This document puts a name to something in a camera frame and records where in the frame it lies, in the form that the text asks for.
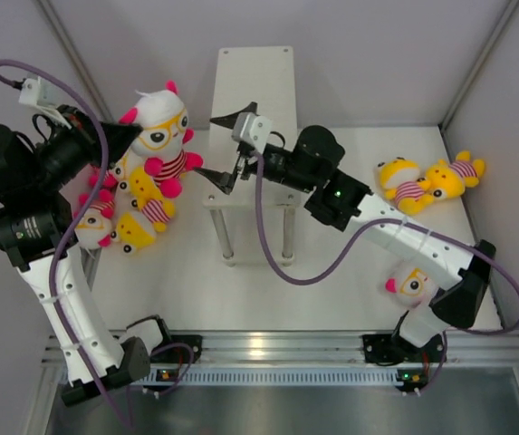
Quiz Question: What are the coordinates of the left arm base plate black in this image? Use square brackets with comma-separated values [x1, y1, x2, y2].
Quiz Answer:
[150, 334, 203, 363]

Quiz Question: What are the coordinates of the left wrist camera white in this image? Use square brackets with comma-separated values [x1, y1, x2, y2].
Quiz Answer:
[18, 76, 70, 128]

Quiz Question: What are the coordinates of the yellow plush bottom left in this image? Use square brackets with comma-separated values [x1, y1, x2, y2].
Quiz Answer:
[111, 211, 157, 256]

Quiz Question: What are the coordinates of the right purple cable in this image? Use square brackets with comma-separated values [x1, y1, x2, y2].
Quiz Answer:
[254, 153, 519, 396]

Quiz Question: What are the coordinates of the yellow plush centre left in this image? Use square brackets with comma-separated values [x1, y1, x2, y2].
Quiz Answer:
[128, 166, 177, 233]

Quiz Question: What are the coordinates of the yellow plush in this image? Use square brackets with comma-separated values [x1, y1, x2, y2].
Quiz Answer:
[128, 166, 177, 233]
[111, 211, 157, 256]
[425, 150, 486, 201]
[376, 157, 435, 216]

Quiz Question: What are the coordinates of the white plush top left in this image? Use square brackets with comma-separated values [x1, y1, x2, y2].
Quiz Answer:
[101, 150, 143, 191]

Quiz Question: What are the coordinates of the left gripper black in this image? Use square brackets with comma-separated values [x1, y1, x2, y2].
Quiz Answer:
[28, 105, 140, 194]

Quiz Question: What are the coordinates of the aluminium front rail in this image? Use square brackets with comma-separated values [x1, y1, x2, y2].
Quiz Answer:
[41, 329, 519, 364]

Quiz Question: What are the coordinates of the purple cable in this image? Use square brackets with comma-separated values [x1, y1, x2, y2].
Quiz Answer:
[0, 58, 195, 431]
[254, 153, 519, 396]

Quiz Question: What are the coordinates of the white slotted cable duct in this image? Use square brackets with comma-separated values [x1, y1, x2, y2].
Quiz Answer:
[59, 367, 400, 387]

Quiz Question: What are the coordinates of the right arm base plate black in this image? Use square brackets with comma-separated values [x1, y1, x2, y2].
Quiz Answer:
[362, 333, 446, 366]

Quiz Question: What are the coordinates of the white plush pink striped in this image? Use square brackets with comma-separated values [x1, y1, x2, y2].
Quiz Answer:
[119, 80, 204, 198]
[75, 189, 115, 250]

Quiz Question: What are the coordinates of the white plush near right base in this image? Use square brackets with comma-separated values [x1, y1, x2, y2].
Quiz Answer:
[384, 262, 438, 308]

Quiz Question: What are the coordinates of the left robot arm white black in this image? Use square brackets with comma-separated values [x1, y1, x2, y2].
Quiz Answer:
[0, 105, 174, 406]

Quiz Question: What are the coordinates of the yellow plush right front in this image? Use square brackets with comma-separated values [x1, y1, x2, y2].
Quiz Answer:
[376, 157, 435, 216]

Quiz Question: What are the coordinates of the white two-tier shelf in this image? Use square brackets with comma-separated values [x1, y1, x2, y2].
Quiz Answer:
[202, 46, 301, 266]

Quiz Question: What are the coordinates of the yellow plush right back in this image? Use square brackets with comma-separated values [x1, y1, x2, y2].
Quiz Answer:
[425, 150, 486, 201]

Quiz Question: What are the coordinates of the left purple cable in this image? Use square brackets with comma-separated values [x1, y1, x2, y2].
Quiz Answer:
[0, 58, 195, 431]

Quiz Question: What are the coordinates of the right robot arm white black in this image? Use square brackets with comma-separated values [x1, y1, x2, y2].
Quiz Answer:
[196, 102, 495, 361]

